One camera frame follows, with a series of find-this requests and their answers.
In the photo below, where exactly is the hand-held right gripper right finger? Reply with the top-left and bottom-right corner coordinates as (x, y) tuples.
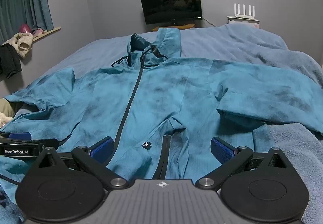
(195, 136), (290, 190)

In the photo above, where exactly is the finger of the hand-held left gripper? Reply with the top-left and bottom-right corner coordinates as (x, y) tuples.
(0, 132), (60, 151)

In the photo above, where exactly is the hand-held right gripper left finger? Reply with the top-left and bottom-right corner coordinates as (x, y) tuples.
(34, 136), (129, 190)

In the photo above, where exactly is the teal zip-up jacket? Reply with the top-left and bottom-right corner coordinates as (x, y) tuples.
(0, 27), (323, 204)

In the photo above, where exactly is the white fluffy cloth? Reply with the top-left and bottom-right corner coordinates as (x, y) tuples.
(0, 112), (14, 128)

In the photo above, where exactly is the beige cloth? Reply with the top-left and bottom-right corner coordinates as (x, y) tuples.
(0, 98), (16, 118)

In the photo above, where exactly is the black hanging garment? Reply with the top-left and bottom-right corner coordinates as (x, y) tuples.
(0, 43), (23, 79)

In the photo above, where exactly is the beige fleece garment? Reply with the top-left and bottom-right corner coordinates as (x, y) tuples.
(1, 32), (33, 59)

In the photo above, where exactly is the pink cloth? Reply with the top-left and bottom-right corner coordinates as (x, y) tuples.
(31, 27), (47, 37)

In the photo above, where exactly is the wooden window sill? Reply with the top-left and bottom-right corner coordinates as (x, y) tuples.
(31, 26), (62, 43)

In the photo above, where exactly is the fluffy blue blanket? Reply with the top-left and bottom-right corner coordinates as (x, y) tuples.
(0, 23), (323, 224)

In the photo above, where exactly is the white box appliance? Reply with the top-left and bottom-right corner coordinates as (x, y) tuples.
(227, 15), (260, 29)

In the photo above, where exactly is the wooden monitor stand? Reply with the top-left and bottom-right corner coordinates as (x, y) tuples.
(152, 23), (195, 32)

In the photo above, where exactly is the white router with antennas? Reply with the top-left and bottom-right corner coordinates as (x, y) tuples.
(233, 4), (256, 18)

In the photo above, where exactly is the black computer monitor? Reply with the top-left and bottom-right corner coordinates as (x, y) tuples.
(140, 0), (203, 25)

